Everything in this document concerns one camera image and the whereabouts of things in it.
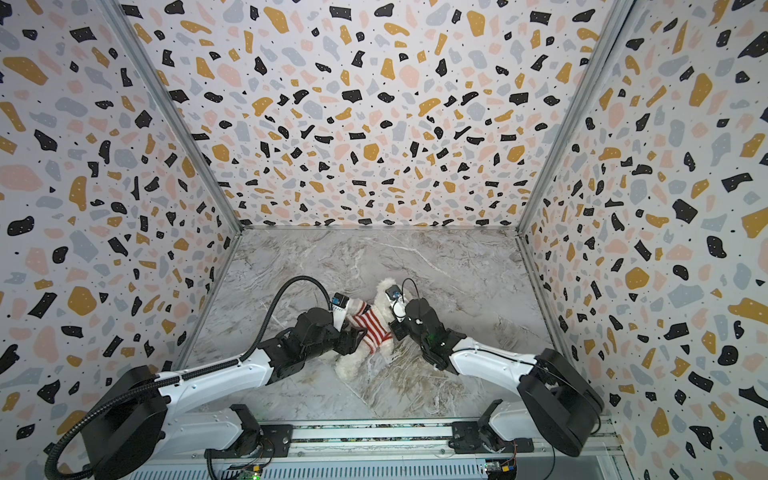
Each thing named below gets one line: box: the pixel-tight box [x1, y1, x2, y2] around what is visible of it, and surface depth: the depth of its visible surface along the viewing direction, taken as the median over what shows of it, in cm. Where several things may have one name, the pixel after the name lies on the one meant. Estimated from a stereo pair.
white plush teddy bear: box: [335, 278, 394, 381], surface depth 87 cm
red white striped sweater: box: [347, 301, 393, 355], surface depth 86 cm
